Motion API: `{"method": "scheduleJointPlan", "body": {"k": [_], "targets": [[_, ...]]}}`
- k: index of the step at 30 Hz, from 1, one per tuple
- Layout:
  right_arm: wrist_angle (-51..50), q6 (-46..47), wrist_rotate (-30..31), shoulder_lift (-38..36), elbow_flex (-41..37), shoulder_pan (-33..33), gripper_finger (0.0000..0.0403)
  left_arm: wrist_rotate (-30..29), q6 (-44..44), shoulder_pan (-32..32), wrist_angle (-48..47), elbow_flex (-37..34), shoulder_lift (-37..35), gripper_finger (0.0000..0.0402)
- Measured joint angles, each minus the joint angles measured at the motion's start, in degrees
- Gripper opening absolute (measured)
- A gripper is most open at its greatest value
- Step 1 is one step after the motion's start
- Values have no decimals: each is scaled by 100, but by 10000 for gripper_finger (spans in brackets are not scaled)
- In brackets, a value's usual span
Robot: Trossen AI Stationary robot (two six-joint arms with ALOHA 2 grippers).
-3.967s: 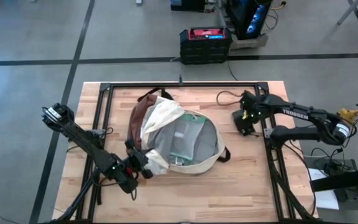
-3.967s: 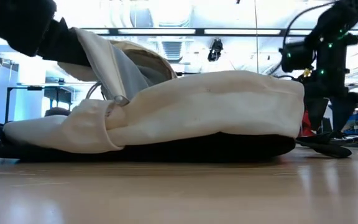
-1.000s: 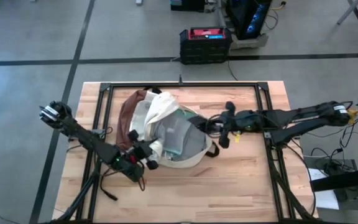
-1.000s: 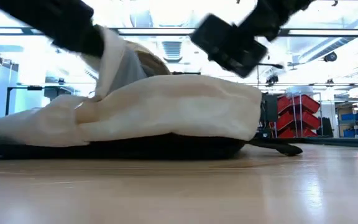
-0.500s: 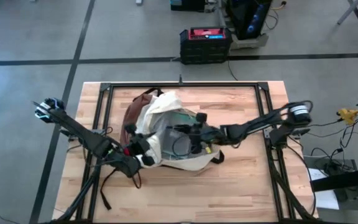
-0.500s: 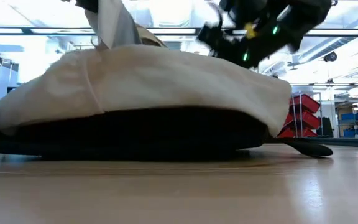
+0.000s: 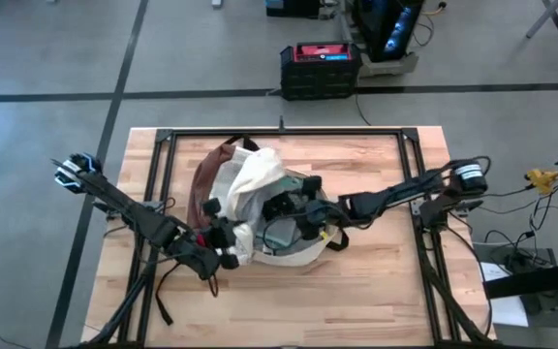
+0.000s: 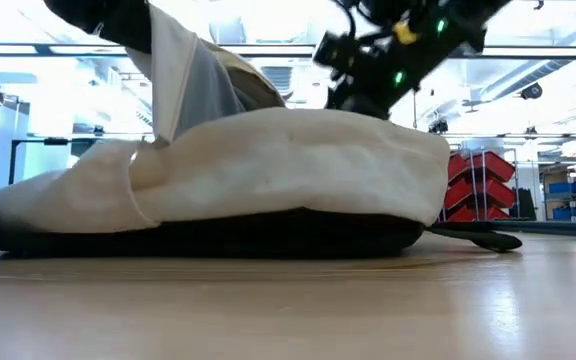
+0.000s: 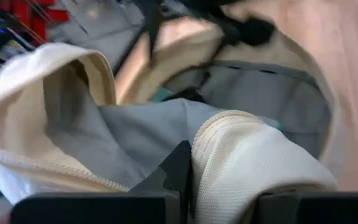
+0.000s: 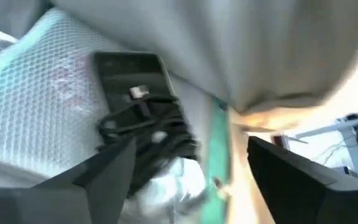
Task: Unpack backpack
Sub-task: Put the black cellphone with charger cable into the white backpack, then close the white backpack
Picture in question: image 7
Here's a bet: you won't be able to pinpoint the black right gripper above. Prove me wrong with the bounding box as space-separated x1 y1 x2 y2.
293 174 346 241

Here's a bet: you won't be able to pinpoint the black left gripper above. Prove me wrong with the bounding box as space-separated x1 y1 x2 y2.
176 197 240 281

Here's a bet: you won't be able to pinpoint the large clear teal-edged zip bag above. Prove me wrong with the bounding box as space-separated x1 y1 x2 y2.
254 174 319 253

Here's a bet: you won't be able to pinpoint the cream canvas backpack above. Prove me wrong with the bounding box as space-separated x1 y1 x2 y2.
154 137 352 327

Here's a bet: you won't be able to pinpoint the grey platform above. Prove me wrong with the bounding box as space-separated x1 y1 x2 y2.
358 50 419 78

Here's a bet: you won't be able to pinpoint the grey equipment box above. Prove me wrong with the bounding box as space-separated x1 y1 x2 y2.
472 240 558 316

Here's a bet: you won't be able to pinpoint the black computer tower blue lights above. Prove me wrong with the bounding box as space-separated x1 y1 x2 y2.
351 0 425 63

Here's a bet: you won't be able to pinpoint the black crate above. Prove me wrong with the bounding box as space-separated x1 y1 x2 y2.
264 0 323 20

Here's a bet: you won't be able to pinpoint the white paper sheet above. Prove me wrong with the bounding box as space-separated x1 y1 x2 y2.
480 261 531 329

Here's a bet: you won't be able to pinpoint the black metal beam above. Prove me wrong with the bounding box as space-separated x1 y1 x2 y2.
482 258 558 301

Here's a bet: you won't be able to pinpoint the white table leg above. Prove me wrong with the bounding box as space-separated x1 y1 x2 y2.
524 0 558 40

